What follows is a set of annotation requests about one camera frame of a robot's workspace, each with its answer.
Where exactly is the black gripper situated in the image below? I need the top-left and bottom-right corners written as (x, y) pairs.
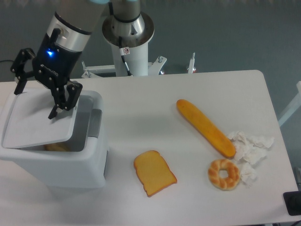
top-left (10, 28), bottom-right (83, 119)

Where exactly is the white trash can lid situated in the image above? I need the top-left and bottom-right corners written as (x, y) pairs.
top-left (0, 88), bottom-right (77, 149)

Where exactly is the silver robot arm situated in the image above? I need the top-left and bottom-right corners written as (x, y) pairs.
top-left (10, 0), bottom-right (141, 119)

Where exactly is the white trash can body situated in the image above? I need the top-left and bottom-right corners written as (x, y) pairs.
top-left (0, 90), bottom-right (109, 188)

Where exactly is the braided bread in bin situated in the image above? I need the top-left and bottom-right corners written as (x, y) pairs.
top-left (44, 143), bottom-right (70, 152)

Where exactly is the orange toast slice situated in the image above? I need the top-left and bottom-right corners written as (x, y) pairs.
top-left (134, 150), bottom-right (177, 197)

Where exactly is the long orange baguette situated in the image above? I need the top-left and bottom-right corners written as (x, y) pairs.
top-left (176, 99), bottom-right (236, 158)

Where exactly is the crumpled white tissue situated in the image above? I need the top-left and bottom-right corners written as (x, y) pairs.
top-left (227, 131), bottom-right (275, 187)

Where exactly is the black device at edge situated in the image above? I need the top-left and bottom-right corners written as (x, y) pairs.
top-left (283, 191), bottom-right (301, 216)

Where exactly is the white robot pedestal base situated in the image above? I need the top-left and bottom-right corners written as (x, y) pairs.
top-left (82, 12), bottom-right (167, 78)

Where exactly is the braided ring bread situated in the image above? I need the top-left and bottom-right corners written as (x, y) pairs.
top-left (207, 159), bottom-right (240, 191)

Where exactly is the white frame post right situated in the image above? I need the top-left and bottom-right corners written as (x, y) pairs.
top-left (278, 81), bottom-right (301, 127)

